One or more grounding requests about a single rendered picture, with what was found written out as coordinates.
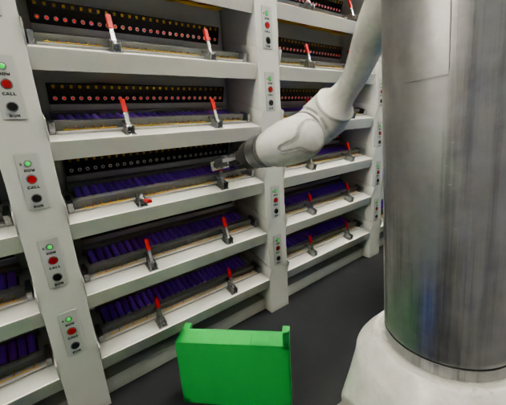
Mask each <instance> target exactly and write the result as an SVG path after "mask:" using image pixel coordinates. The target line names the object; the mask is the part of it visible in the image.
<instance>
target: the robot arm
mask: <svg viewBox="0 0 506 405"><path fill-rule="evenodd" d="M381 56H382V160H383V239H384V310H383V311H382V312H380V313H379V314H378V315H376V316H375V317H373V318H372V319H371V320H369V321H368V322H367V323H366V324H365V325H364V327H363V328H362V329H361V331H360V333H359V334H358V337H357V344H356V349H355V352H354V355H353V360H352V362H351V366H350V368H349V372H348V375H347V378H346V380H345V385H344V387H343V390H342V392H341V401H340V402H339V403H338V404H337V405H506V0H365V1H364V3H363V5H362V8H361V11H360V14H359V16H358V19H357V23H356V26H355V29H354V32H353V38H352V42H351V45H350V49H349V54H348V58H347V61H346V65H345V70H344V71H343V73H342V75H341V77H340V79H339V80H338V81H337V82H336V83H335V84H334V85H333V86H332V87H331V88H322V89H321V90H320V91H319V92H318V93H317V94H316V95H315V96H314V97H313V98H312V99H311V100H310V101H309V102H308V103H307V104H306V105H304V107H303V109H301V110H300V111H299V112H298V113H297V114H295V115H293V116H291V117H288V118H285V119H283V120H281V121H278V122H276V123H275V124H274V125H272V126H271V127H269V128H267V129H266V130H265V131H264V132H262V133H259V134H258V135H255V136H253V137H250V138H249V139H248V140H247V142H244V143H242V144H241V146H240V147H239V150H238V151H236V152H234V153H232V154H230V156H229V157H228V156H222V157H218V159H216V160H214V161H213V162H211V163H210V166H211V170H212V171H215V170H220V169H225V168H228V167H230V168H233V166H238V165H242V166H244V167H245V168H248V169H253V168H256V169H259V168H268V167H273V166H275V167H285V166H293V165H295V164H299V163H301V162H305V161H307V160H308V159H310V158H312V157H314V156H315V155H316V154H317V153H319V152H320V150H321V149H322V148H323V146H324V145H325V144H327V143H329V142H330V141H331V140H333V139H334V138H336V137H337V136H338V135H340V134H341V133H342V132H343V131H344V130H345V129H346V128H347V126H348V125H349V122H350V121H351V117H352V116H353V102H354V101H355V99H356V98H357V96H358V94H359V93H360V91H361V90H362V89H363V87H364V85H365V83H366V81H367V80H368V78H369V76H370V75H371V73H372V71H373V69H374V67H375V66H376V64H377V62H378V60H379V58H380V57H381Z"/></svg>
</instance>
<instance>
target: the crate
mask: <svg viewBox="0 0 506 405"><path fill-rule="evenodd" d="M175 348H176V353H177V358H178V368H179V373H180V378H181V383H182V393H183V398H184V402H185V403H207V404H218V405H292V370H291V351H290V326H286V325H283V328H282V332H280V331H257V330H232V329H192V323H185V324H184V326H183V328H182V330H181V332H180V333H179V335H178V337H177V339H176V341H175Z"/></svg>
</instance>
